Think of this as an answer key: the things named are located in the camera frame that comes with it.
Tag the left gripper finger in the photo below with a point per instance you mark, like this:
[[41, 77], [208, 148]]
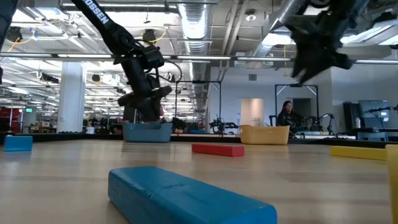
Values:
[[144, 112], [155, 111]]

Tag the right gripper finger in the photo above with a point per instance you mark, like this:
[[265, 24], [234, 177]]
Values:
[[297, 68], [311, 74]]

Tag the long red block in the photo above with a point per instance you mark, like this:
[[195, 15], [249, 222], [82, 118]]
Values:
[[217, 150]]

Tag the long yellow block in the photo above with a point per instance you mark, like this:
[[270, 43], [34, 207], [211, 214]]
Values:
[[357, 153]]

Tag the long blue block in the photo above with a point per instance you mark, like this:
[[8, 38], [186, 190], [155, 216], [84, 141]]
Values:
[[186, 202]]

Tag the black background robot arm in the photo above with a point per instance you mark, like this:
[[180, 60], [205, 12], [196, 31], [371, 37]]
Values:
[[222, 125]]

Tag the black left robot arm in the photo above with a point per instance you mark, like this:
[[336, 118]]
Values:
[[102, 18]]

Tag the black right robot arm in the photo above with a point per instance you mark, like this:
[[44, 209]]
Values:
[[351, 7]]

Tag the black monitor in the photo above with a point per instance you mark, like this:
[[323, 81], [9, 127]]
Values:
[[129, 115], [371, 107]]

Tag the blue plastic bin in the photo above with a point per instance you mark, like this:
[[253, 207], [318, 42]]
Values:
[[146, 133]]

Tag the black ceiling-mounted device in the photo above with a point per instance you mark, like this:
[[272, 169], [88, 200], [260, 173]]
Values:
[[14, 34], [149, 35]]

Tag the person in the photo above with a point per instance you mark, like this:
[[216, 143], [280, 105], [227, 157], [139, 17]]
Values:
[[287, 119]]

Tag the white bucket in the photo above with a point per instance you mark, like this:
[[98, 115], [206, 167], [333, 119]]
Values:
[[90, 130]]

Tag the long ceiling light strip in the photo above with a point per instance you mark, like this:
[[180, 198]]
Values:
[[202, 58]]

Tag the round ceiling fixture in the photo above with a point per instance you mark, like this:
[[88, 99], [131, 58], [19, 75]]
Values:
[[250, 17]]

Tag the white pillar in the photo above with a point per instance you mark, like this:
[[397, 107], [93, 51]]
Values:
[[71, 99]]

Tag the yellow plastic bin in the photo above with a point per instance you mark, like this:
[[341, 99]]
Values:
[[264, 135]]

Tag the small blue block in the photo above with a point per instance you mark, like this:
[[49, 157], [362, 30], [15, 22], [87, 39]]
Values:
[[18, 143]]

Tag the red storage rack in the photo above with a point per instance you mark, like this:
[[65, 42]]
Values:
[[9, 119]]

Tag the black gantry frame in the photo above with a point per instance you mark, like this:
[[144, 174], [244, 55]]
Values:
[[295, 85], [199, 82]]

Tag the silver ventilation duct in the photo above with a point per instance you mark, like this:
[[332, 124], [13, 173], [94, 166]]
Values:
[[273, 21], [194, 28]]

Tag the black aluminium frame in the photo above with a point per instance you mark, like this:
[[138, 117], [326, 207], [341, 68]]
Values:
[[77, 137]]

